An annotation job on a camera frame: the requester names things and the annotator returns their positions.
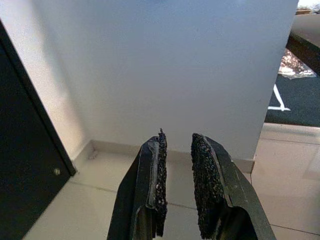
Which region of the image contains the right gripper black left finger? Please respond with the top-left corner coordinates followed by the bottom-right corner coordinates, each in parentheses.
top-left (106, 127), bottom-right (169, 240)

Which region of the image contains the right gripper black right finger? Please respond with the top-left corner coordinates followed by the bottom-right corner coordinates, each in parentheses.
top-left (190, 132), bottom-right (277, 240)

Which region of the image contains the black floor mat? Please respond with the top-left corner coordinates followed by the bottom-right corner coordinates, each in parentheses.
top-left (264, 72), bottom-right (320, 127)

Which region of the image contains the black cabinet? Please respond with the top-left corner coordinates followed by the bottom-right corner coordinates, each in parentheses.
top-left (0, 19), bottom-right (78, 240)

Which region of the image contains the shiny foil plastic bag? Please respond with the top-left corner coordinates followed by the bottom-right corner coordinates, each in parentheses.
top-left (276, 48), bottom-right (316, 80)

